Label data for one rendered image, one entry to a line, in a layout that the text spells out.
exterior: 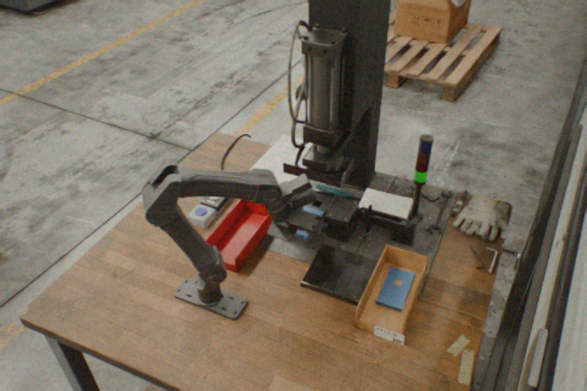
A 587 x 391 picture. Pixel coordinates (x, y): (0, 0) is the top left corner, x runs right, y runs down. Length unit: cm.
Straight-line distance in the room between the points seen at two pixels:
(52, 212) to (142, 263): 186
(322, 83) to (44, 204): 246
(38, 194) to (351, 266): 248
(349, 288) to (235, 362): 36
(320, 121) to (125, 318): 72
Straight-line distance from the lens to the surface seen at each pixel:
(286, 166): 149
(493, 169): 355
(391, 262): 153
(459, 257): 160
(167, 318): 145
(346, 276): 147
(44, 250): 318
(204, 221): 165
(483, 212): 173
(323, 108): 135
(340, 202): 159
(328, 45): 127
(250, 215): 168
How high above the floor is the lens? 201
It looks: 39 degrees down
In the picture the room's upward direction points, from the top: 2 degrees counter-clockwise
